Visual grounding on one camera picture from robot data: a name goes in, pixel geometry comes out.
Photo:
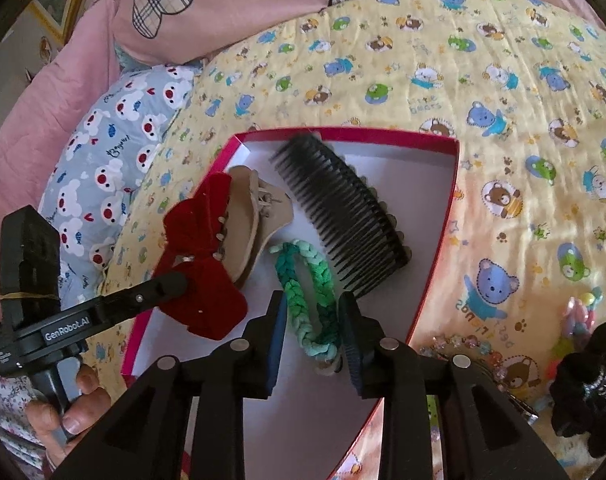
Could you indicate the red velvet hair bow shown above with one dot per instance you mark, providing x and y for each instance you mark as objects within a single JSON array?
[{"x": 203, "y": 240}]

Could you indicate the person's left hand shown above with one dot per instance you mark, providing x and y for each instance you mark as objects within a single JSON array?
[{"x": 90, "y": 405}]

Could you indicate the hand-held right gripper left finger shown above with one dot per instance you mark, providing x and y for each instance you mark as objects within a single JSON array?
[{"x": 278, "y": 345}]

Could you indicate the beige hair claw clip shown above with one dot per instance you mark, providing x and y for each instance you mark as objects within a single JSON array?
[{"x": 263, "y": 220}]

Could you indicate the red cardboard box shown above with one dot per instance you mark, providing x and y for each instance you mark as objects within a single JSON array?
[{"x": 408, "y": 185}]

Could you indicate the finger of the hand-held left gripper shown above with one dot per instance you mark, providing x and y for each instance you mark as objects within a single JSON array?
[{"x": 143, "y": 297}]

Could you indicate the black scrunchie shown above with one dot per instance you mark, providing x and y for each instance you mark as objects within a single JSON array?
[{"x": 583, "y": 375}]

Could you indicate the floral bed sheet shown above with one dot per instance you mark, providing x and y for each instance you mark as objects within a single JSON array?
[{"x": 5, "y": 395}]

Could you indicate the black hair comb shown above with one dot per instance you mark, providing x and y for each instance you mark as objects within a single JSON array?
[{"x": 343, "y": 200}]

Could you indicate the pink duvet with plaid hearts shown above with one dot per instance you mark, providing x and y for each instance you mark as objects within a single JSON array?
[{"x": 233, "y": 0}]

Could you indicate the grey bear print pillow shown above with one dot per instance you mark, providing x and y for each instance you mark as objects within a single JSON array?
[{"x": 108, "y": 135}]

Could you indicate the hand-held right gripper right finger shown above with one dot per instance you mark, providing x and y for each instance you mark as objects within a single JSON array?
[{"x": 355, "y": 347}]

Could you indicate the yellow bear print blanket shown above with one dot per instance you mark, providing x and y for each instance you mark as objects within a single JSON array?
[{"x": 383, "y": 60}]

